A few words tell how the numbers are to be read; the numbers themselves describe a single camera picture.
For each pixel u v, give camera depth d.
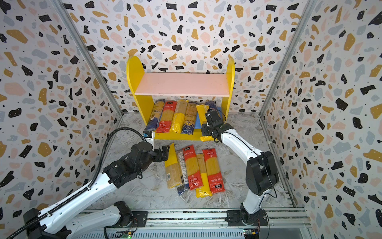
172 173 0.86
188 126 0.92
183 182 0.83
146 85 0.80
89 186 0.45
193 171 0.87
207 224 0.73
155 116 0.96
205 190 0.80
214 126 0.68
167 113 1.00
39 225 0.38
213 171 0.88
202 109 0.95
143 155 0.53
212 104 1.03
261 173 0.47
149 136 0.63
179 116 0.97
